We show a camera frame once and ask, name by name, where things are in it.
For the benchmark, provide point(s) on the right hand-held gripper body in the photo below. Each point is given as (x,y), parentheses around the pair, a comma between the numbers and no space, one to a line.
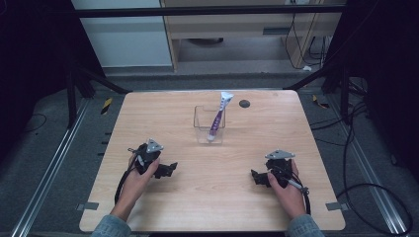
(280,164)

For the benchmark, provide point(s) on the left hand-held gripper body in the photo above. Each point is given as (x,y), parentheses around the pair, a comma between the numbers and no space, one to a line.
(147,157)

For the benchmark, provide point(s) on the clear plastic container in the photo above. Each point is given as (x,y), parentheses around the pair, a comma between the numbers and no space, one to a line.
(204,128)

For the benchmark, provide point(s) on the purple white toothpaste tube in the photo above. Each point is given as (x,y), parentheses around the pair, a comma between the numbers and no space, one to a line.
(218,118)

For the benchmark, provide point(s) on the person's left hand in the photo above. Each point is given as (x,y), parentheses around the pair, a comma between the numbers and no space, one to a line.
(136,187)

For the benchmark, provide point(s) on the person's right hand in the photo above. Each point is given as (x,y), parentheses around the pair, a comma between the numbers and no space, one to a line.
(289,197)

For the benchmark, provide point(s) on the yellow black tape strip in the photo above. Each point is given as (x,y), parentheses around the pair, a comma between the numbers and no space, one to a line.
(106,106)
(320,102)

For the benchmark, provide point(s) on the dark round table grommet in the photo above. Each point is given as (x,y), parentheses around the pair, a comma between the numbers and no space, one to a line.
(244,104)

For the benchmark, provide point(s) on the grey tape piece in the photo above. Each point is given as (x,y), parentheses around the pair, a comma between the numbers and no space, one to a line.
(87,206)
(336,206)

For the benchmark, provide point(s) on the black metal stand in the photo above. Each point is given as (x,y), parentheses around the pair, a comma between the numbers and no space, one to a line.
(71,98)
(344,95)

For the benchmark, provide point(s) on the white cabinet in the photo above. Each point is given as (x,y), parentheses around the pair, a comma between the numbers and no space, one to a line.
(125,39)

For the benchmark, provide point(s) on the dark curtain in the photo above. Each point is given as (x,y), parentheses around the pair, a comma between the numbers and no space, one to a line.
(385,65)
(29,59)

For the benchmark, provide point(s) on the light wooden desk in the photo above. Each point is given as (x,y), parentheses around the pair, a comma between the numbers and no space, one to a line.
(230,28)

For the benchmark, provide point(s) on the metal floor rail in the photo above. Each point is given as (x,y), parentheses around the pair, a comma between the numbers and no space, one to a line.
(369,171)
(49,171)

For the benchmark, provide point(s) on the black horizontal frame bar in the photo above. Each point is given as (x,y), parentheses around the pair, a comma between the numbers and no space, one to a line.
(204,11)

